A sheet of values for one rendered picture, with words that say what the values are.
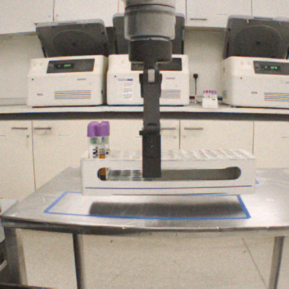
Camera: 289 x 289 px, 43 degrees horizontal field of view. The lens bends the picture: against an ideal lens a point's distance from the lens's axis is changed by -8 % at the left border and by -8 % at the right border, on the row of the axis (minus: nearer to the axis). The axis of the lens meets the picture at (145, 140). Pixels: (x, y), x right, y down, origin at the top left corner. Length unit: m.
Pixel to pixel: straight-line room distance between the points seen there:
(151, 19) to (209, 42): 2.63
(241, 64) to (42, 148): 1.51
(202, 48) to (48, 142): 1.47
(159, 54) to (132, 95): 1.97
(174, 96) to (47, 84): 0.88
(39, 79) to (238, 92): 1.38
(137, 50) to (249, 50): 2.51
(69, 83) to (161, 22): 2.06
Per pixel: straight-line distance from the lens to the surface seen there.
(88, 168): 0.64
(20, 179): 2.86
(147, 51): 0.64
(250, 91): 2.65
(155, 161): 0.62
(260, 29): 2.96
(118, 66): 2.64
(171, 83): 2.59
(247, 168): 0.66
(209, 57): 3.24
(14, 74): 3.48
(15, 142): 2.82
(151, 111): 0.59
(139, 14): 0.64
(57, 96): 2.69
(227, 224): 0.60
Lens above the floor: 1.02
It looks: 8 degrees down
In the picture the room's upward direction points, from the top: straight up
